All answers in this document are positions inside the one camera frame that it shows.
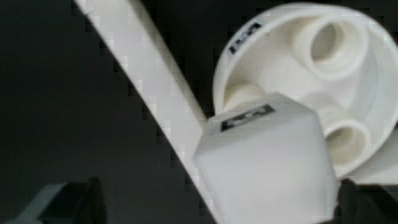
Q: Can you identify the white U-shaped fence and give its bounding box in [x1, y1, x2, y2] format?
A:
[75, 0, 398, 216]

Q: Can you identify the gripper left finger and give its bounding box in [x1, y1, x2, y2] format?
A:
[11, 177, 107, 224]

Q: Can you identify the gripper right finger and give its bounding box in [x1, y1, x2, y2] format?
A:
[334, 179, 398, 224]

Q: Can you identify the white round stool seat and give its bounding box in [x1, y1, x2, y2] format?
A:
[213, 2, 398, 176]

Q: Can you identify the white stool leg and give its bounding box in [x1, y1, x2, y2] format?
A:
[194, 84, 338, 224]

